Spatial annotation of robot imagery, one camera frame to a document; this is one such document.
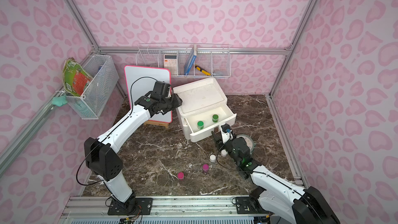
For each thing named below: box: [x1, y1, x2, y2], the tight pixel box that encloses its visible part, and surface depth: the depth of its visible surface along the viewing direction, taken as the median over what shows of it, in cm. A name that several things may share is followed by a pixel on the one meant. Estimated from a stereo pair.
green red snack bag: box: [62, 57, 93, 97], surface depth 74 cm
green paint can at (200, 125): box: [197, 120, 205, 130], surface depth 84 cm
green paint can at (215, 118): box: [212, 114, 219, 123], surface depth 86 cm
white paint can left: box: [209, 154, 217, 163], surface depth 88 cm
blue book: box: [183, 44, 197, 76], surface depth 90 cm
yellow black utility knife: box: [194, 65, 211, 76], surface depth 100 cm
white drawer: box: [185, 105, 237, 143], surface depth 83 cm
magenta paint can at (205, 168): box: [202, 163, 209, 174], surface depth 85 cm
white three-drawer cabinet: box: [172, 77, 237, 143], surface depth 86 cm
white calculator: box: [163, 53, 178, 76], surface depth 97 cm
